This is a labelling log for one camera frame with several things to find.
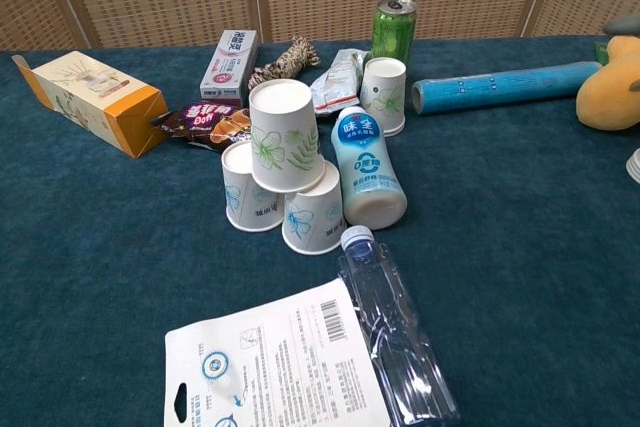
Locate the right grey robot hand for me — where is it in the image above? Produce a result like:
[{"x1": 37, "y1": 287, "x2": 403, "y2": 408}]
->
[{"x1": 602, "y1": 15, "x2": 640, "y2": 38}]

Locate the white paper cup green flower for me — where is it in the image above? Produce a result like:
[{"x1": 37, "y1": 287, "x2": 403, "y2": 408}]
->
[
  {"x1": 248, "y1": 79, "x2": 327, "y2": 194},
  {"x1": 359, "y1": 57, "x2": 407, "y2": 137}
]

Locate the white paper cup blue print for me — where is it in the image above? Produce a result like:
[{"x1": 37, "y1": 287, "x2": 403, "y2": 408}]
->
[{"x1": 221, "y1": 140, "x2": 285, "y2": 233}]

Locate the yellow plush toy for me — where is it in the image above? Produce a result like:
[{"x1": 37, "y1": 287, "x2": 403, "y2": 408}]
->
[{"x1": 575, "y1": 34, "x2": 640, "y2": 134}]

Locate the blue paper roll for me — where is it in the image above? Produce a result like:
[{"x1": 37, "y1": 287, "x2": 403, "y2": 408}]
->
[{"x1": 410, "y1": 61, "x2": 603, "y2": 117}]

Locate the green drink can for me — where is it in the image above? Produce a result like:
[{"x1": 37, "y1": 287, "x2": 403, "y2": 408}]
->
[{"x1": 370, "y1": 0, "x2": 418, "y2": 68}]

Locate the silver foil pouch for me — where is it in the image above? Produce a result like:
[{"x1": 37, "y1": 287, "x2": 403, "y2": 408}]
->
[{"x1": 308, "y1": 48, "x2": 372, "y2": 116}]

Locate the white blue milk bottle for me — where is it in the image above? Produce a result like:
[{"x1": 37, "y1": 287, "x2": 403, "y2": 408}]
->
[{"x1": 330, "y1": 106, "x2": 409, "y2": 231}]

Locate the white paper cup blue flower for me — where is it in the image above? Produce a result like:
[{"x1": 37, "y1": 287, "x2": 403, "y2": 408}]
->
[{"x1": 281, "y1": 160, "x2": 347, "y2": 255}]

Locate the clear plastic water bottle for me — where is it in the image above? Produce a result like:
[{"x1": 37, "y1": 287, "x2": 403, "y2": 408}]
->
[{"x1": 337, "y1": 225, "x2": 461, "y2": 427}]

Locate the white pink toothpaste box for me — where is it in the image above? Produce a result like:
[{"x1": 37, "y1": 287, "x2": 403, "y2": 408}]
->
[{"x1": 199, "y1": 29, "x2": 259, "y2": 101}]

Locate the brown chocolate snack bag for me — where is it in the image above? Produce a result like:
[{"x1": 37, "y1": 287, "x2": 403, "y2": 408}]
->
[{"x1": 150, "y1": 102, "x2": 254, "y2": 154}]

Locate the white blister card package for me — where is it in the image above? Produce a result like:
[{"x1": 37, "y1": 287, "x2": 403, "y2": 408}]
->
[{"x1": 164, "y1": 278, "x2": 392, "y2": 427}]

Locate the orange cream cardboard box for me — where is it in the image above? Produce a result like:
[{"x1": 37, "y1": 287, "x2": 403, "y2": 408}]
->
[{"x1": 11, "y1": 50, "x2": 170, "y2": 160}]

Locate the teal table cloth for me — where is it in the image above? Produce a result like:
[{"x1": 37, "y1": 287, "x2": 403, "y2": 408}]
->
[{"x1": 0, "y1": 35, "x2": 640, "y2": 427}]

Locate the brown white rope bundle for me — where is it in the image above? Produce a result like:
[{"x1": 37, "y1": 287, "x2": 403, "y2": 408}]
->
[{"x1": 247, "y1": 35, "x2": 322, "y2": 93}]

